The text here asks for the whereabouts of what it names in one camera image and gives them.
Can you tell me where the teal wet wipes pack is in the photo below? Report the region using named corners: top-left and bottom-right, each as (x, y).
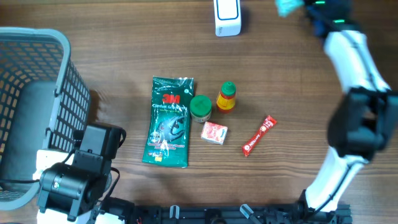
top-left (275, 0), bottom-right (304, 17)

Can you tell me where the red Nescafe stick sachet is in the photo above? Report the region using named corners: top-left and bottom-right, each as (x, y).
top-left (242, 116), bottom-right (277, 157)

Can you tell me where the yellow bottle green cap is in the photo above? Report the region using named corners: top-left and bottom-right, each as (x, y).
top-left (216, 82), bottom-right (236, 113)

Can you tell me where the green lid small jar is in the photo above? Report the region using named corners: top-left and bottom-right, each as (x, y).
top-left (190, 95), bottom-right (212, 123)

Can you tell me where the red white small box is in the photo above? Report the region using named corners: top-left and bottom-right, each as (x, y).
top-left (201, 121), bottom-right (228, 145)

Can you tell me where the green 3M gloves packet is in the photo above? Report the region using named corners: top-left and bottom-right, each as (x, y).
top-left (142, 77), bottom-right (194, 167)

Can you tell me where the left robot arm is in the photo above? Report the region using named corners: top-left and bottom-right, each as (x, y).
top-left (37, 124), bottom-right (126, 223)

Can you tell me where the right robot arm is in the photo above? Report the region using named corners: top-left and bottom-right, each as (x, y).
top-left (304, 1), bottom-right (397, 219)

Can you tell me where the white barcode scanner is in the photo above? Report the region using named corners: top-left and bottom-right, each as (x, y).
top-left (213, 0), bottom-right (242, 37)

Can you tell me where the grey plastic mesh basket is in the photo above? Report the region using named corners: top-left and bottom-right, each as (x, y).
top-left (1, 27), bottom-right (91, 211)

